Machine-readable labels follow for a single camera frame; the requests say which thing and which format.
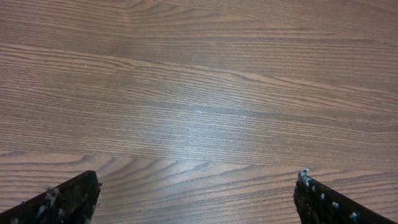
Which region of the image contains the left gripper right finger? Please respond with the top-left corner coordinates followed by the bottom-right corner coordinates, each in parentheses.
top-left (294, 169), bottom-right (396, 224)

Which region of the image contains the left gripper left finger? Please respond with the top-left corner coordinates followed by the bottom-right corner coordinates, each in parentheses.
top-left (1, 170), bottom-right (101, 224)

